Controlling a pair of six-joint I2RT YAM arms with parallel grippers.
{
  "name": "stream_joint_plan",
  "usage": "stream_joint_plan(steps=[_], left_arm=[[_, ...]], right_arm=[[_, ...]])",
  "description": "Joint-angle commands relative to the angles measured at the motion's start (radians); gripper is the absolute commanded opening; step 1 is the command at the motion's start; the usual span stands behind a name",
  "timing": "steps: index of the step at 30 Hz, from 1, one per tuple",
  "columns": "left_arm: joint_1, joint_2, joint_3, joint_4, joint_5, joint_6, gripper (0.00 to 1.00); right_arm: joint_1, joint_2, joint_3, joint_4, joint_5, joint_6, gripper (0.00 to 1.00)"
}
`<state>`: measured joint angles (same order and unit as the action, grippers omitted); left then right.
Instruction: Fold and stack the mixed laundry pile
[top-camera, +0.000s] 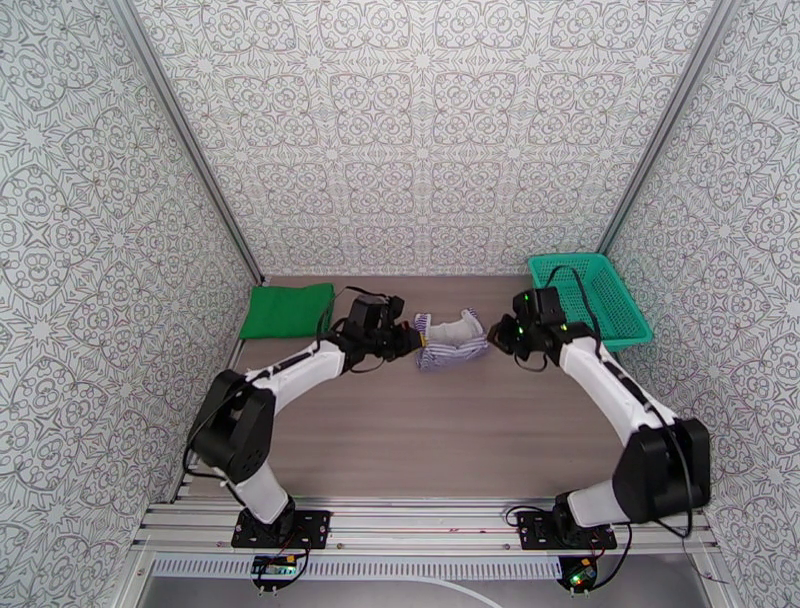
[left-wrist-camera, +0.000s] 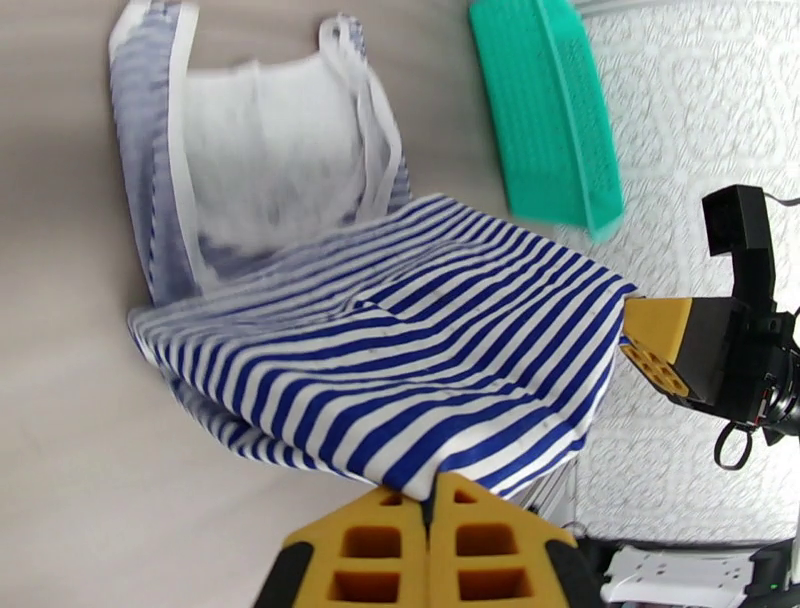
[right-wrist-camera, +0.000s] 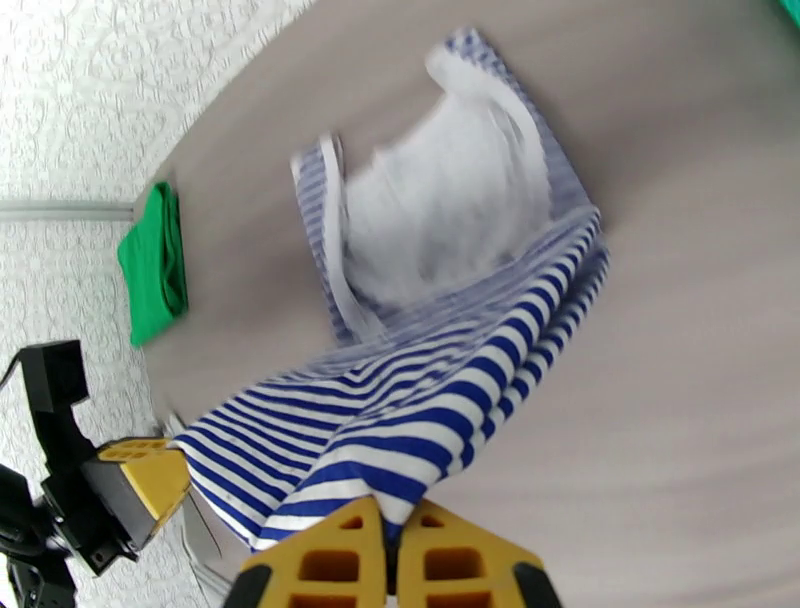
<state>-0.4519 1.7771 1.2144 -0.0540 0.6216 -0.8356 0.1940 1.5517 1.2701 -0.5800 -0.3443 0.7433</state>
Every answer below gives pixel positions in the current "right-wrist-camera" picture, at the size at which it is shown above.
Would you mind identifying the aluminium corner post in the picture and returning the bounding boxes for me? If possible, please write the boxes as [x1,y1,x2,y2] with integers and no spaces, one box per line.
[0,198,138,224]

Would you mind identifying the green shirt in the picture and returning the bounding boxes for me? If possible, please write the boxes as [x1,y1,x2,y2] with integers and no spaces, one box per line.
[116,179,191,350]

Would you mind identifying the blue white striped tank top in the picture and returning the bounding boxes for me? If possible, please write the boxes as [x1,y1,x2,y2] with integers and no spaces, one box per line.
[165,24,613,554]

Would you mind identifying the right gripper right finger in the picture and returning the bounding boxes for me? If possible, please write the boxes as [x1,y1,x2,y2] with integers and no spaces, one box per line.
[398,498,567,608]

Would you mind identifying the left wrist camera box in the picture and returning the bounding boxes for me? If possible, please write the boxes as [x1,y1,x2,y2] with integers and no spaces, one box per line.
[13,339,96,467]

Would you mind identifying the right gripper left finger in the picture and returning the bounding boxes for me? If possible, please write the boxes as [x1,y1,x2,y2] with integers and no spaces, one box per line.
[223,496,394,608]

